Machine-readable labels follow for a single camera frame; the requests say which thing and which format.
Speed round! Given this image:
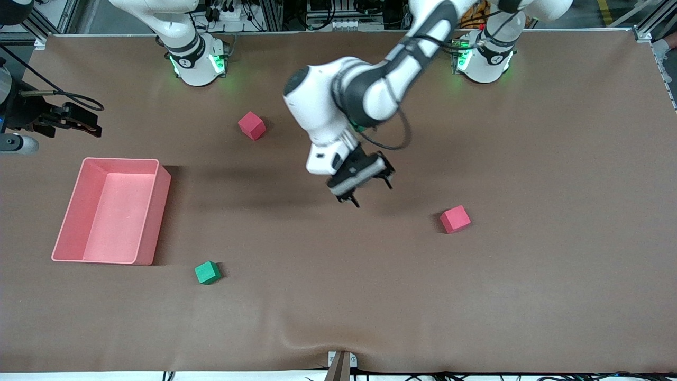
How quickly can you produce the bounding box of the pink plastic bin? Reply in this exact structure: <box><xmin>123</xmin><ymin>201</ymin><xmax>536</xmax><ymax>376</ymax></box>
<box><xmin>51</xmin><ymin>157</ymin><xmax>172</xmax><ymax>266</ymax></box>

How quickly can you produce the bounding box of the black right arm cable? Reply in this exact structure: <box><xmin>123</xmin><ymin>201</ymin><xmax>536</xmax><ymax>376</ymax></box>
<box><xmin>0</xmin><ymin>43</ymin><xmax>105</xmax><ymax>112</ymax></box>

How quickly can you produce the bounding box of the brown table mat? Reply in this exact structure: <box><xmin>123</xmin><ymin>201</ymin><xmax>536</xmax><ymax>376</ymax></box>
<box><xmin>0</xmin><ymin>29</ymin><xmax>677</xmax><ymax>374</ymax></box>

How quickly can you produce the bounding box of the pink foam cube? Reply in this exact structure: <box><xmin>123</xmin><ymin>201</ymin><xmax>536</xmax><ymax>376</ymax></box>
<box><xmin>237</xmin><ymin>111</ymin><xmax>267</xmax><ymax>141</ymax></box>
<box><xmin>440</xmin><ymin>205</ymin><xmax>472</xmax><ymax>234</ymax></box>

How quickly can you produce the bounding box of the orange snack packets pile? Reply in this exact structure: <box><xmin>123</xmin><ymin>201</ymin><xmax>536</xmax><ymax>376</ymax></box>
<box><xmin>460</xmin><ymin>0</ymin><xmax>490</xmax><ymax>30</ymax></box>

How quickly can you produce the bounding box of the aluminium frame post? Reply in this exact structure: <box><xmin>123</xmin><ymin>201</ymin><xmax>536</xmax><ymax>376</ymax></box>
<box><xmin>263</xmin><ymin>0</ymin><xmax>283</xmax><ymax>31</ymax></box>

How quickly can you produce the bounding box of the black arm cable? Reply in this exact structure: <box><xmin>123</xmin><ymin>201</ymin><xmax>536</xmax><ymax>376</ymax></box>
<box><xmin>0</xmin><ymin>43</ymin><xmax>105</xmax><ymax>112</ymax></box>
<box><xmin>360</xmin><ymin>32</ymin><xmax>477</xmax><ymax>151</ymax></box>

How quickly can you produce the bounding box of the metal bracket with post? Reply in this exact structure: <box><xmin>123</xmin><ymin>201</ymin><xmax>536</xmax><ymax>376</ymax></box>
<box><xmin>327</xmin><ymin>350</ymin><xmax>358</xmax><ymax>381</ymax></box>

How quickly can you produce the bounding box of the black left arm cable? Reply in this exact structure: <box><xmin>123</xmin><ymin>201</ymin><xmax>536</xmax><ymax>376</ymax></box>
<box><xmin>360</xmin><ymin>32</ymin><xmax>477</xmax><ymax>151</ymax></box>

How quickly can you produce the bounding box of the white power strip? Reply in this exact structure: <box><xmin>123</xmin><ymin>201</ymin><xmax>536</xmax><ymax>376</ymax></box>
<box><xmin>204</xmin><ymin>0</ymin><xmax>245</xmax><ymax>23</ymax></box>

